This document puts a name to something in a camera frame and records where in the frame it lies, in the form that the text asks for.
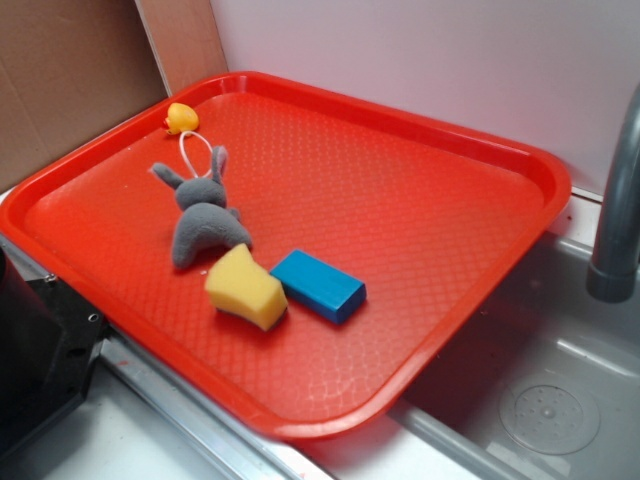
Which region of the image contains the blue rectangular block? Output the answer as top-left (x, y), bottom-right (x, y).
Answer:
top-left (270, 250), bottom-right (367, 325)

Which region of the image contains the yellow sponge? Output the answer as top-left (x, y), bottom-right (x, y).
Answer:
top-left (204, 244), bottom-right (288, 331)

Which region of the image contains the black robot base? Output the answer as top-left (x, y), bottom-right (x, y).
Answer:
top-left (1, 253), bottom-right (106, 459)

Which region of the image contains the red plastic tray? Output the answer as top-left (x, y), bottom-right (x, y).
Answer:
top-left (1, 72), bottom-right (571, 440)

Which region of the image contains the grey plush bunny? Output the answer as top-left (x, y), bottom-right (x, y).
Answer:
top-left (151, 146), bottom-right (252, 270)

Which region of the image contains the yellow rubber duck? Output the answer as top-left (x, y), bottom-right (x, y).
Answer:
top-left (164, 102), bottom-right (200, 135)

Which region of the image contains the grey toy sink basin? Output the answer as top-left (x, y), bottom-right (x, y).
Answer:
top-left (303, 234), bottom-right (639, 479)

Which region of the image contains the grey faucet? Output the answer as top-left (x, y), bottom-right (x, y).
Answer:
top-left (586, 91), bottom-right (639, 303)

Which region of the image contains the brown cardboard panel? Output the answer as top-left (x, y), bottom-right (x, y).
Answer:
top-left (1, 1), bottom-right (227, 191)

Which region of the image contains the white string loop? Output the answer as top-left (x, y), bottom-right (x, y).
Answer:
top-left (178, 130), bottom-right (215, 179)

